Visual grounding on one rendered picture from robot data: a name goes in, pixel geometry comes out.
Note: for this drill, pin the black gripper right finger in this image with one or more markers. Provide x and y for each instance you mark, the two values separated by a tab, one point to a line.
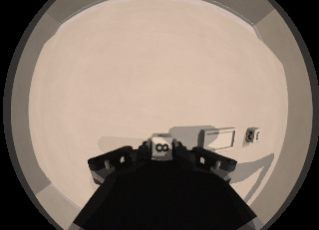
213	162

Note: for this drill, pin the small beige cube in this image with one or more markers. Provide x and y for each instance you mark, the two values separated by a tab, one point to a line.
253	134
162	144

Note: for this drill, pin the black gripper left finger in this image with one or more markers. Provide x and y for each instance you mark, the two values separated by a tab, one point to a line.
104	164

